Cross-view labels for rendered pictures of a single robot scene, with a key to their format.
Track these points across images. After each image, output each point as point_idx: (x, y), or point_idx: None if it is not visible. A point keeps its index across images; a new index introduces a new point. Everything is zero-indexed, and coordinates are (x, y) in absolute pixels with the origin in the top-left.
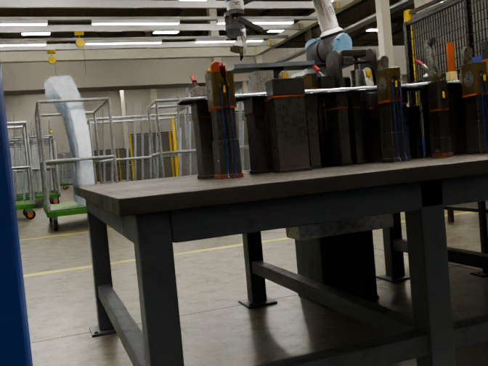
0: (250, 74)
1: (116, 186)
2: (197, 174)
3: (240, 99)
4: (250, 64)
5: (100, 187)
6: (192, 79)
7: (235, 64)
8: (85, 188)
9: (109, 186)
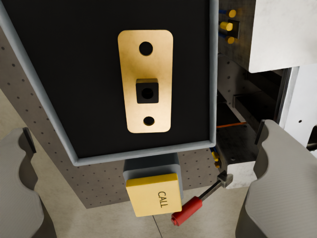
0: (279, 67)
1: (211, 168)
2: (12, 103)
3: (283, 86)
4: (216, 72)
5: (208, 177)
6: (197, 209)
7: (215, 140)
8: (186, 189)
9: (189, 174)
